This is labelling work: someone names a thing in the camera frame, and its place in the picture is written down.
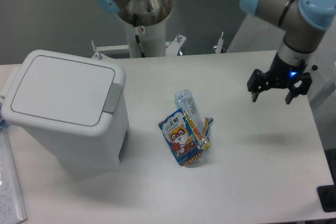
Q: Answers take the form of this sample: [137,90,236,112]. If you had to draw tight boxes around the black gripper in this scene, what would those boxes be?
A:
[247,53,312,104]

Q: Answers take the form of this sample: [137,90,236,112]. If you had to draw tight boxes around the white plastic trash can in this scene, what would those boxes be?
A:
[1,50,129,170]

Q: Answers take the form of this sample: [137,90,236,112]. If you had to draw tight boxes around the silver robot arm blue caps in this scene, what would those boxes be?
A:
[95,0,335,103]

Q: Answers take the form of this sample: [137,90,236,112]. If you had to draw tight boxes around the white umbrella with lettering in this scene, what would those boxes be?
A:
[229,0,335,107]

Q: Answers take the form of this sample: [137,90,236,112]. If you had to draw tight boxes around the clear plastic bottle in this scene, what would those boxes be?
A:
[174,89,208,166]

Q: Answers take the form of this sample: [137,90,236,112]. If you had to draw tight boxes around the yellow orange snack wrapper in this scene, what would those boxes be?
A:
[182,110,213,151]

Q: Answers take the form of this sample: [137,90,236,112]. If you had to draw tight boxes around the blue cartoon snack packet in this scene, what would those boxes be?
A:
[158,108,210,166]

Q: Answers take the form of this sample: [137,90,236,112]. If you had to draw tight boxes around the black device at table edge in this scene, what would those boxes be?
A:
[317,185,335,212]

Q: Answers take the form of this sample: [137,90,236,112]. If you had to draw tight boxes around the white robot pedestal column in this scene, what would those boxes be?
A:
[124,21,166,58]

